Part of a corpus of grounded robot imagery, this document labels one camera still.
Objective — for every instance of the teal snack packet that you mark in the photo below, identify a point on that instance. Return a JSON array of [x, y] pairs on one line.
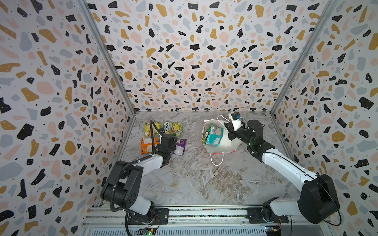
[[213, 135]]

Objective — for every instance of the purple snack packet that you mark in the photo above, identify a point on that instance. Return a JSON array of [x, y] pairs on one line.
[[180, 147]]

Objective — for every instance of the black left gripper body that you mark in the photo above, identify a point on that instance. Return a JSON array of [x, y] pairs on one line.
[[173, 148]]

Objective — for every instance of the aluminium corner post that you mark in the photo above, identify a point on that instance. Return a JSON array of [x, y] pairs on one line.
[[329, 8], [82, 4]]

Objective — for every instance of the aluminium left corner post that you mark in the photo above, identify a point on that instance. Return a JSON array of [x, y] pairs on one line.
[[82, 4]]

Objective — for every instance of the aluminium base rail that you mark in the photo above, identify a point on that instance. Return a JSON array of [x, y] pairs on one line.
[[206, 220]]

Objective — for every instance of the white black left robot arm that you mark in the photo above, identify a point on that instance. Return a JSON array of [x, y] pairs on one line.
[[122, 186]]

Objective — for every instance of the small green circuit board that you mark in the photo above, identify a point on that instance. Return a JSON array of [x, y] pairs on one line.
[[146, 232]]

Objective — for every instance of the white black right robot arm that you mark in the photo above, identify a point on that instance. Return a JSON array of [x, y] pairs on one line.
[[318, 198]]

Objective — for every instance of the orange snack packet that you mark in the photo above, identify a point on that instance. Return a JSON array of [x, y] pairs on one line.
[[146, 144]]

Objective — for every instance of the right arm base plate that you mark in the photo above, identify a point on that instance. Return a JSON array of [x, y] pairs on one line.
[[261, 215]]

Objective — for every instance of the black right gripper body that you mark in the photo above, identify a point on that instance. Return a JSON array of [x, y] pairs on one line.
[[242, 134]]

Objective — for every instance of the aluminium right corner post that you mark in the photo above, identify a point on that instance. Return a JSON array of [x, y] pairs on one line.
[[329, 8]]

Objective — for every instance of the right circuit board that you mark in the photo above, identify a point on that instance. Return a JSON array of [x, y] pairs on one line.
[[272, 231]]

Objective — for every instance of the red paper bag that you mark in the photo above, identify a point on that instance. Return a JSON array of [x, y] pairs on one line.
[[226, 145]]

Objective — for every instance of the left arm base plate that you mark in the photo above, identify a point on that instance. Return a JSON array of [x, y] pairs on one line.
[[159, 216]]

